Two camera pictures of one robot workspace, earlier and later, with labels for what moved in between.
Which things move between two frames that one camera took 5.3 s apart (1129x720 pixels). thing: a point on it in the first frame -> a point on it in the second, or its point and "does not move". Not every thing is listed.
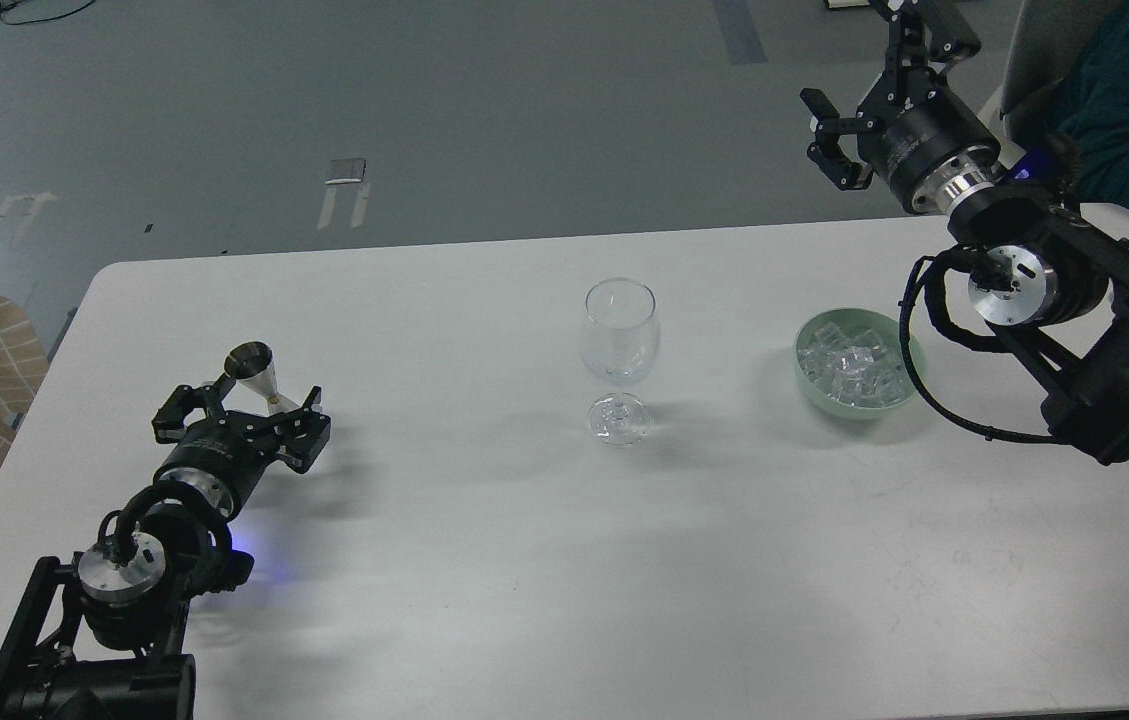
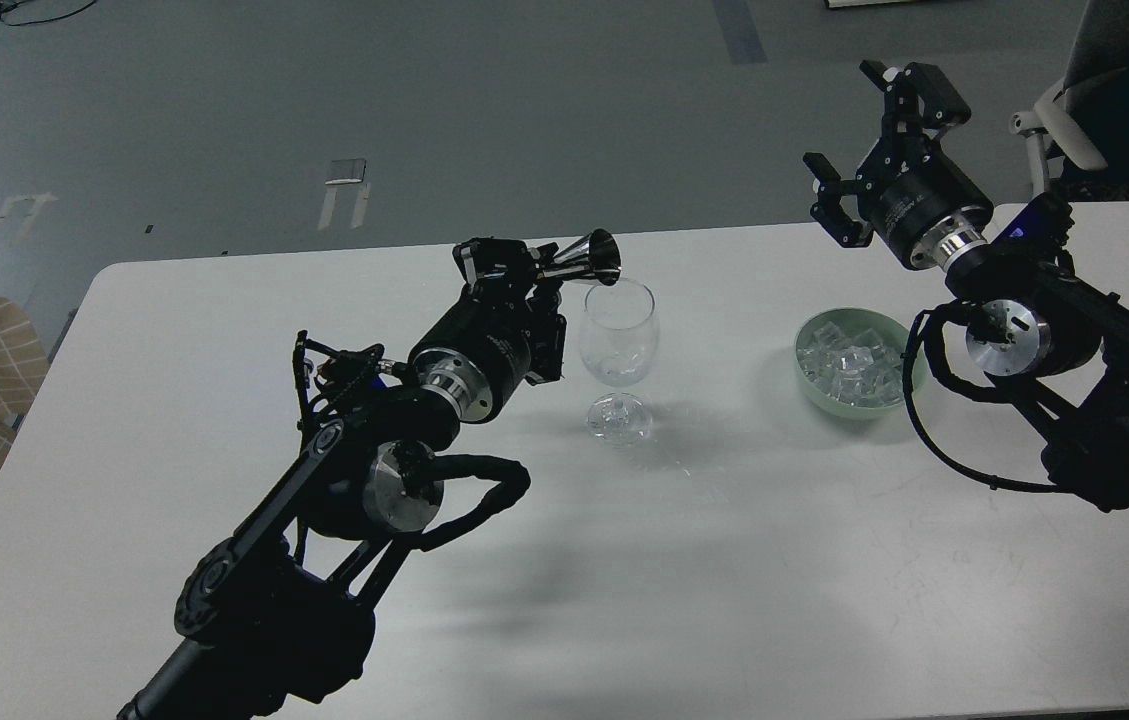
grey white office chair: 1047,40 -> 1126,122
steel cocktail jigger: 256,388 -> 596,256
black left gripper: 223,454 -> 483,346
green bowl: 850,362 does not move
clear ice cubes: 855,365 does not move
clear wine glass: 620,342 does not move
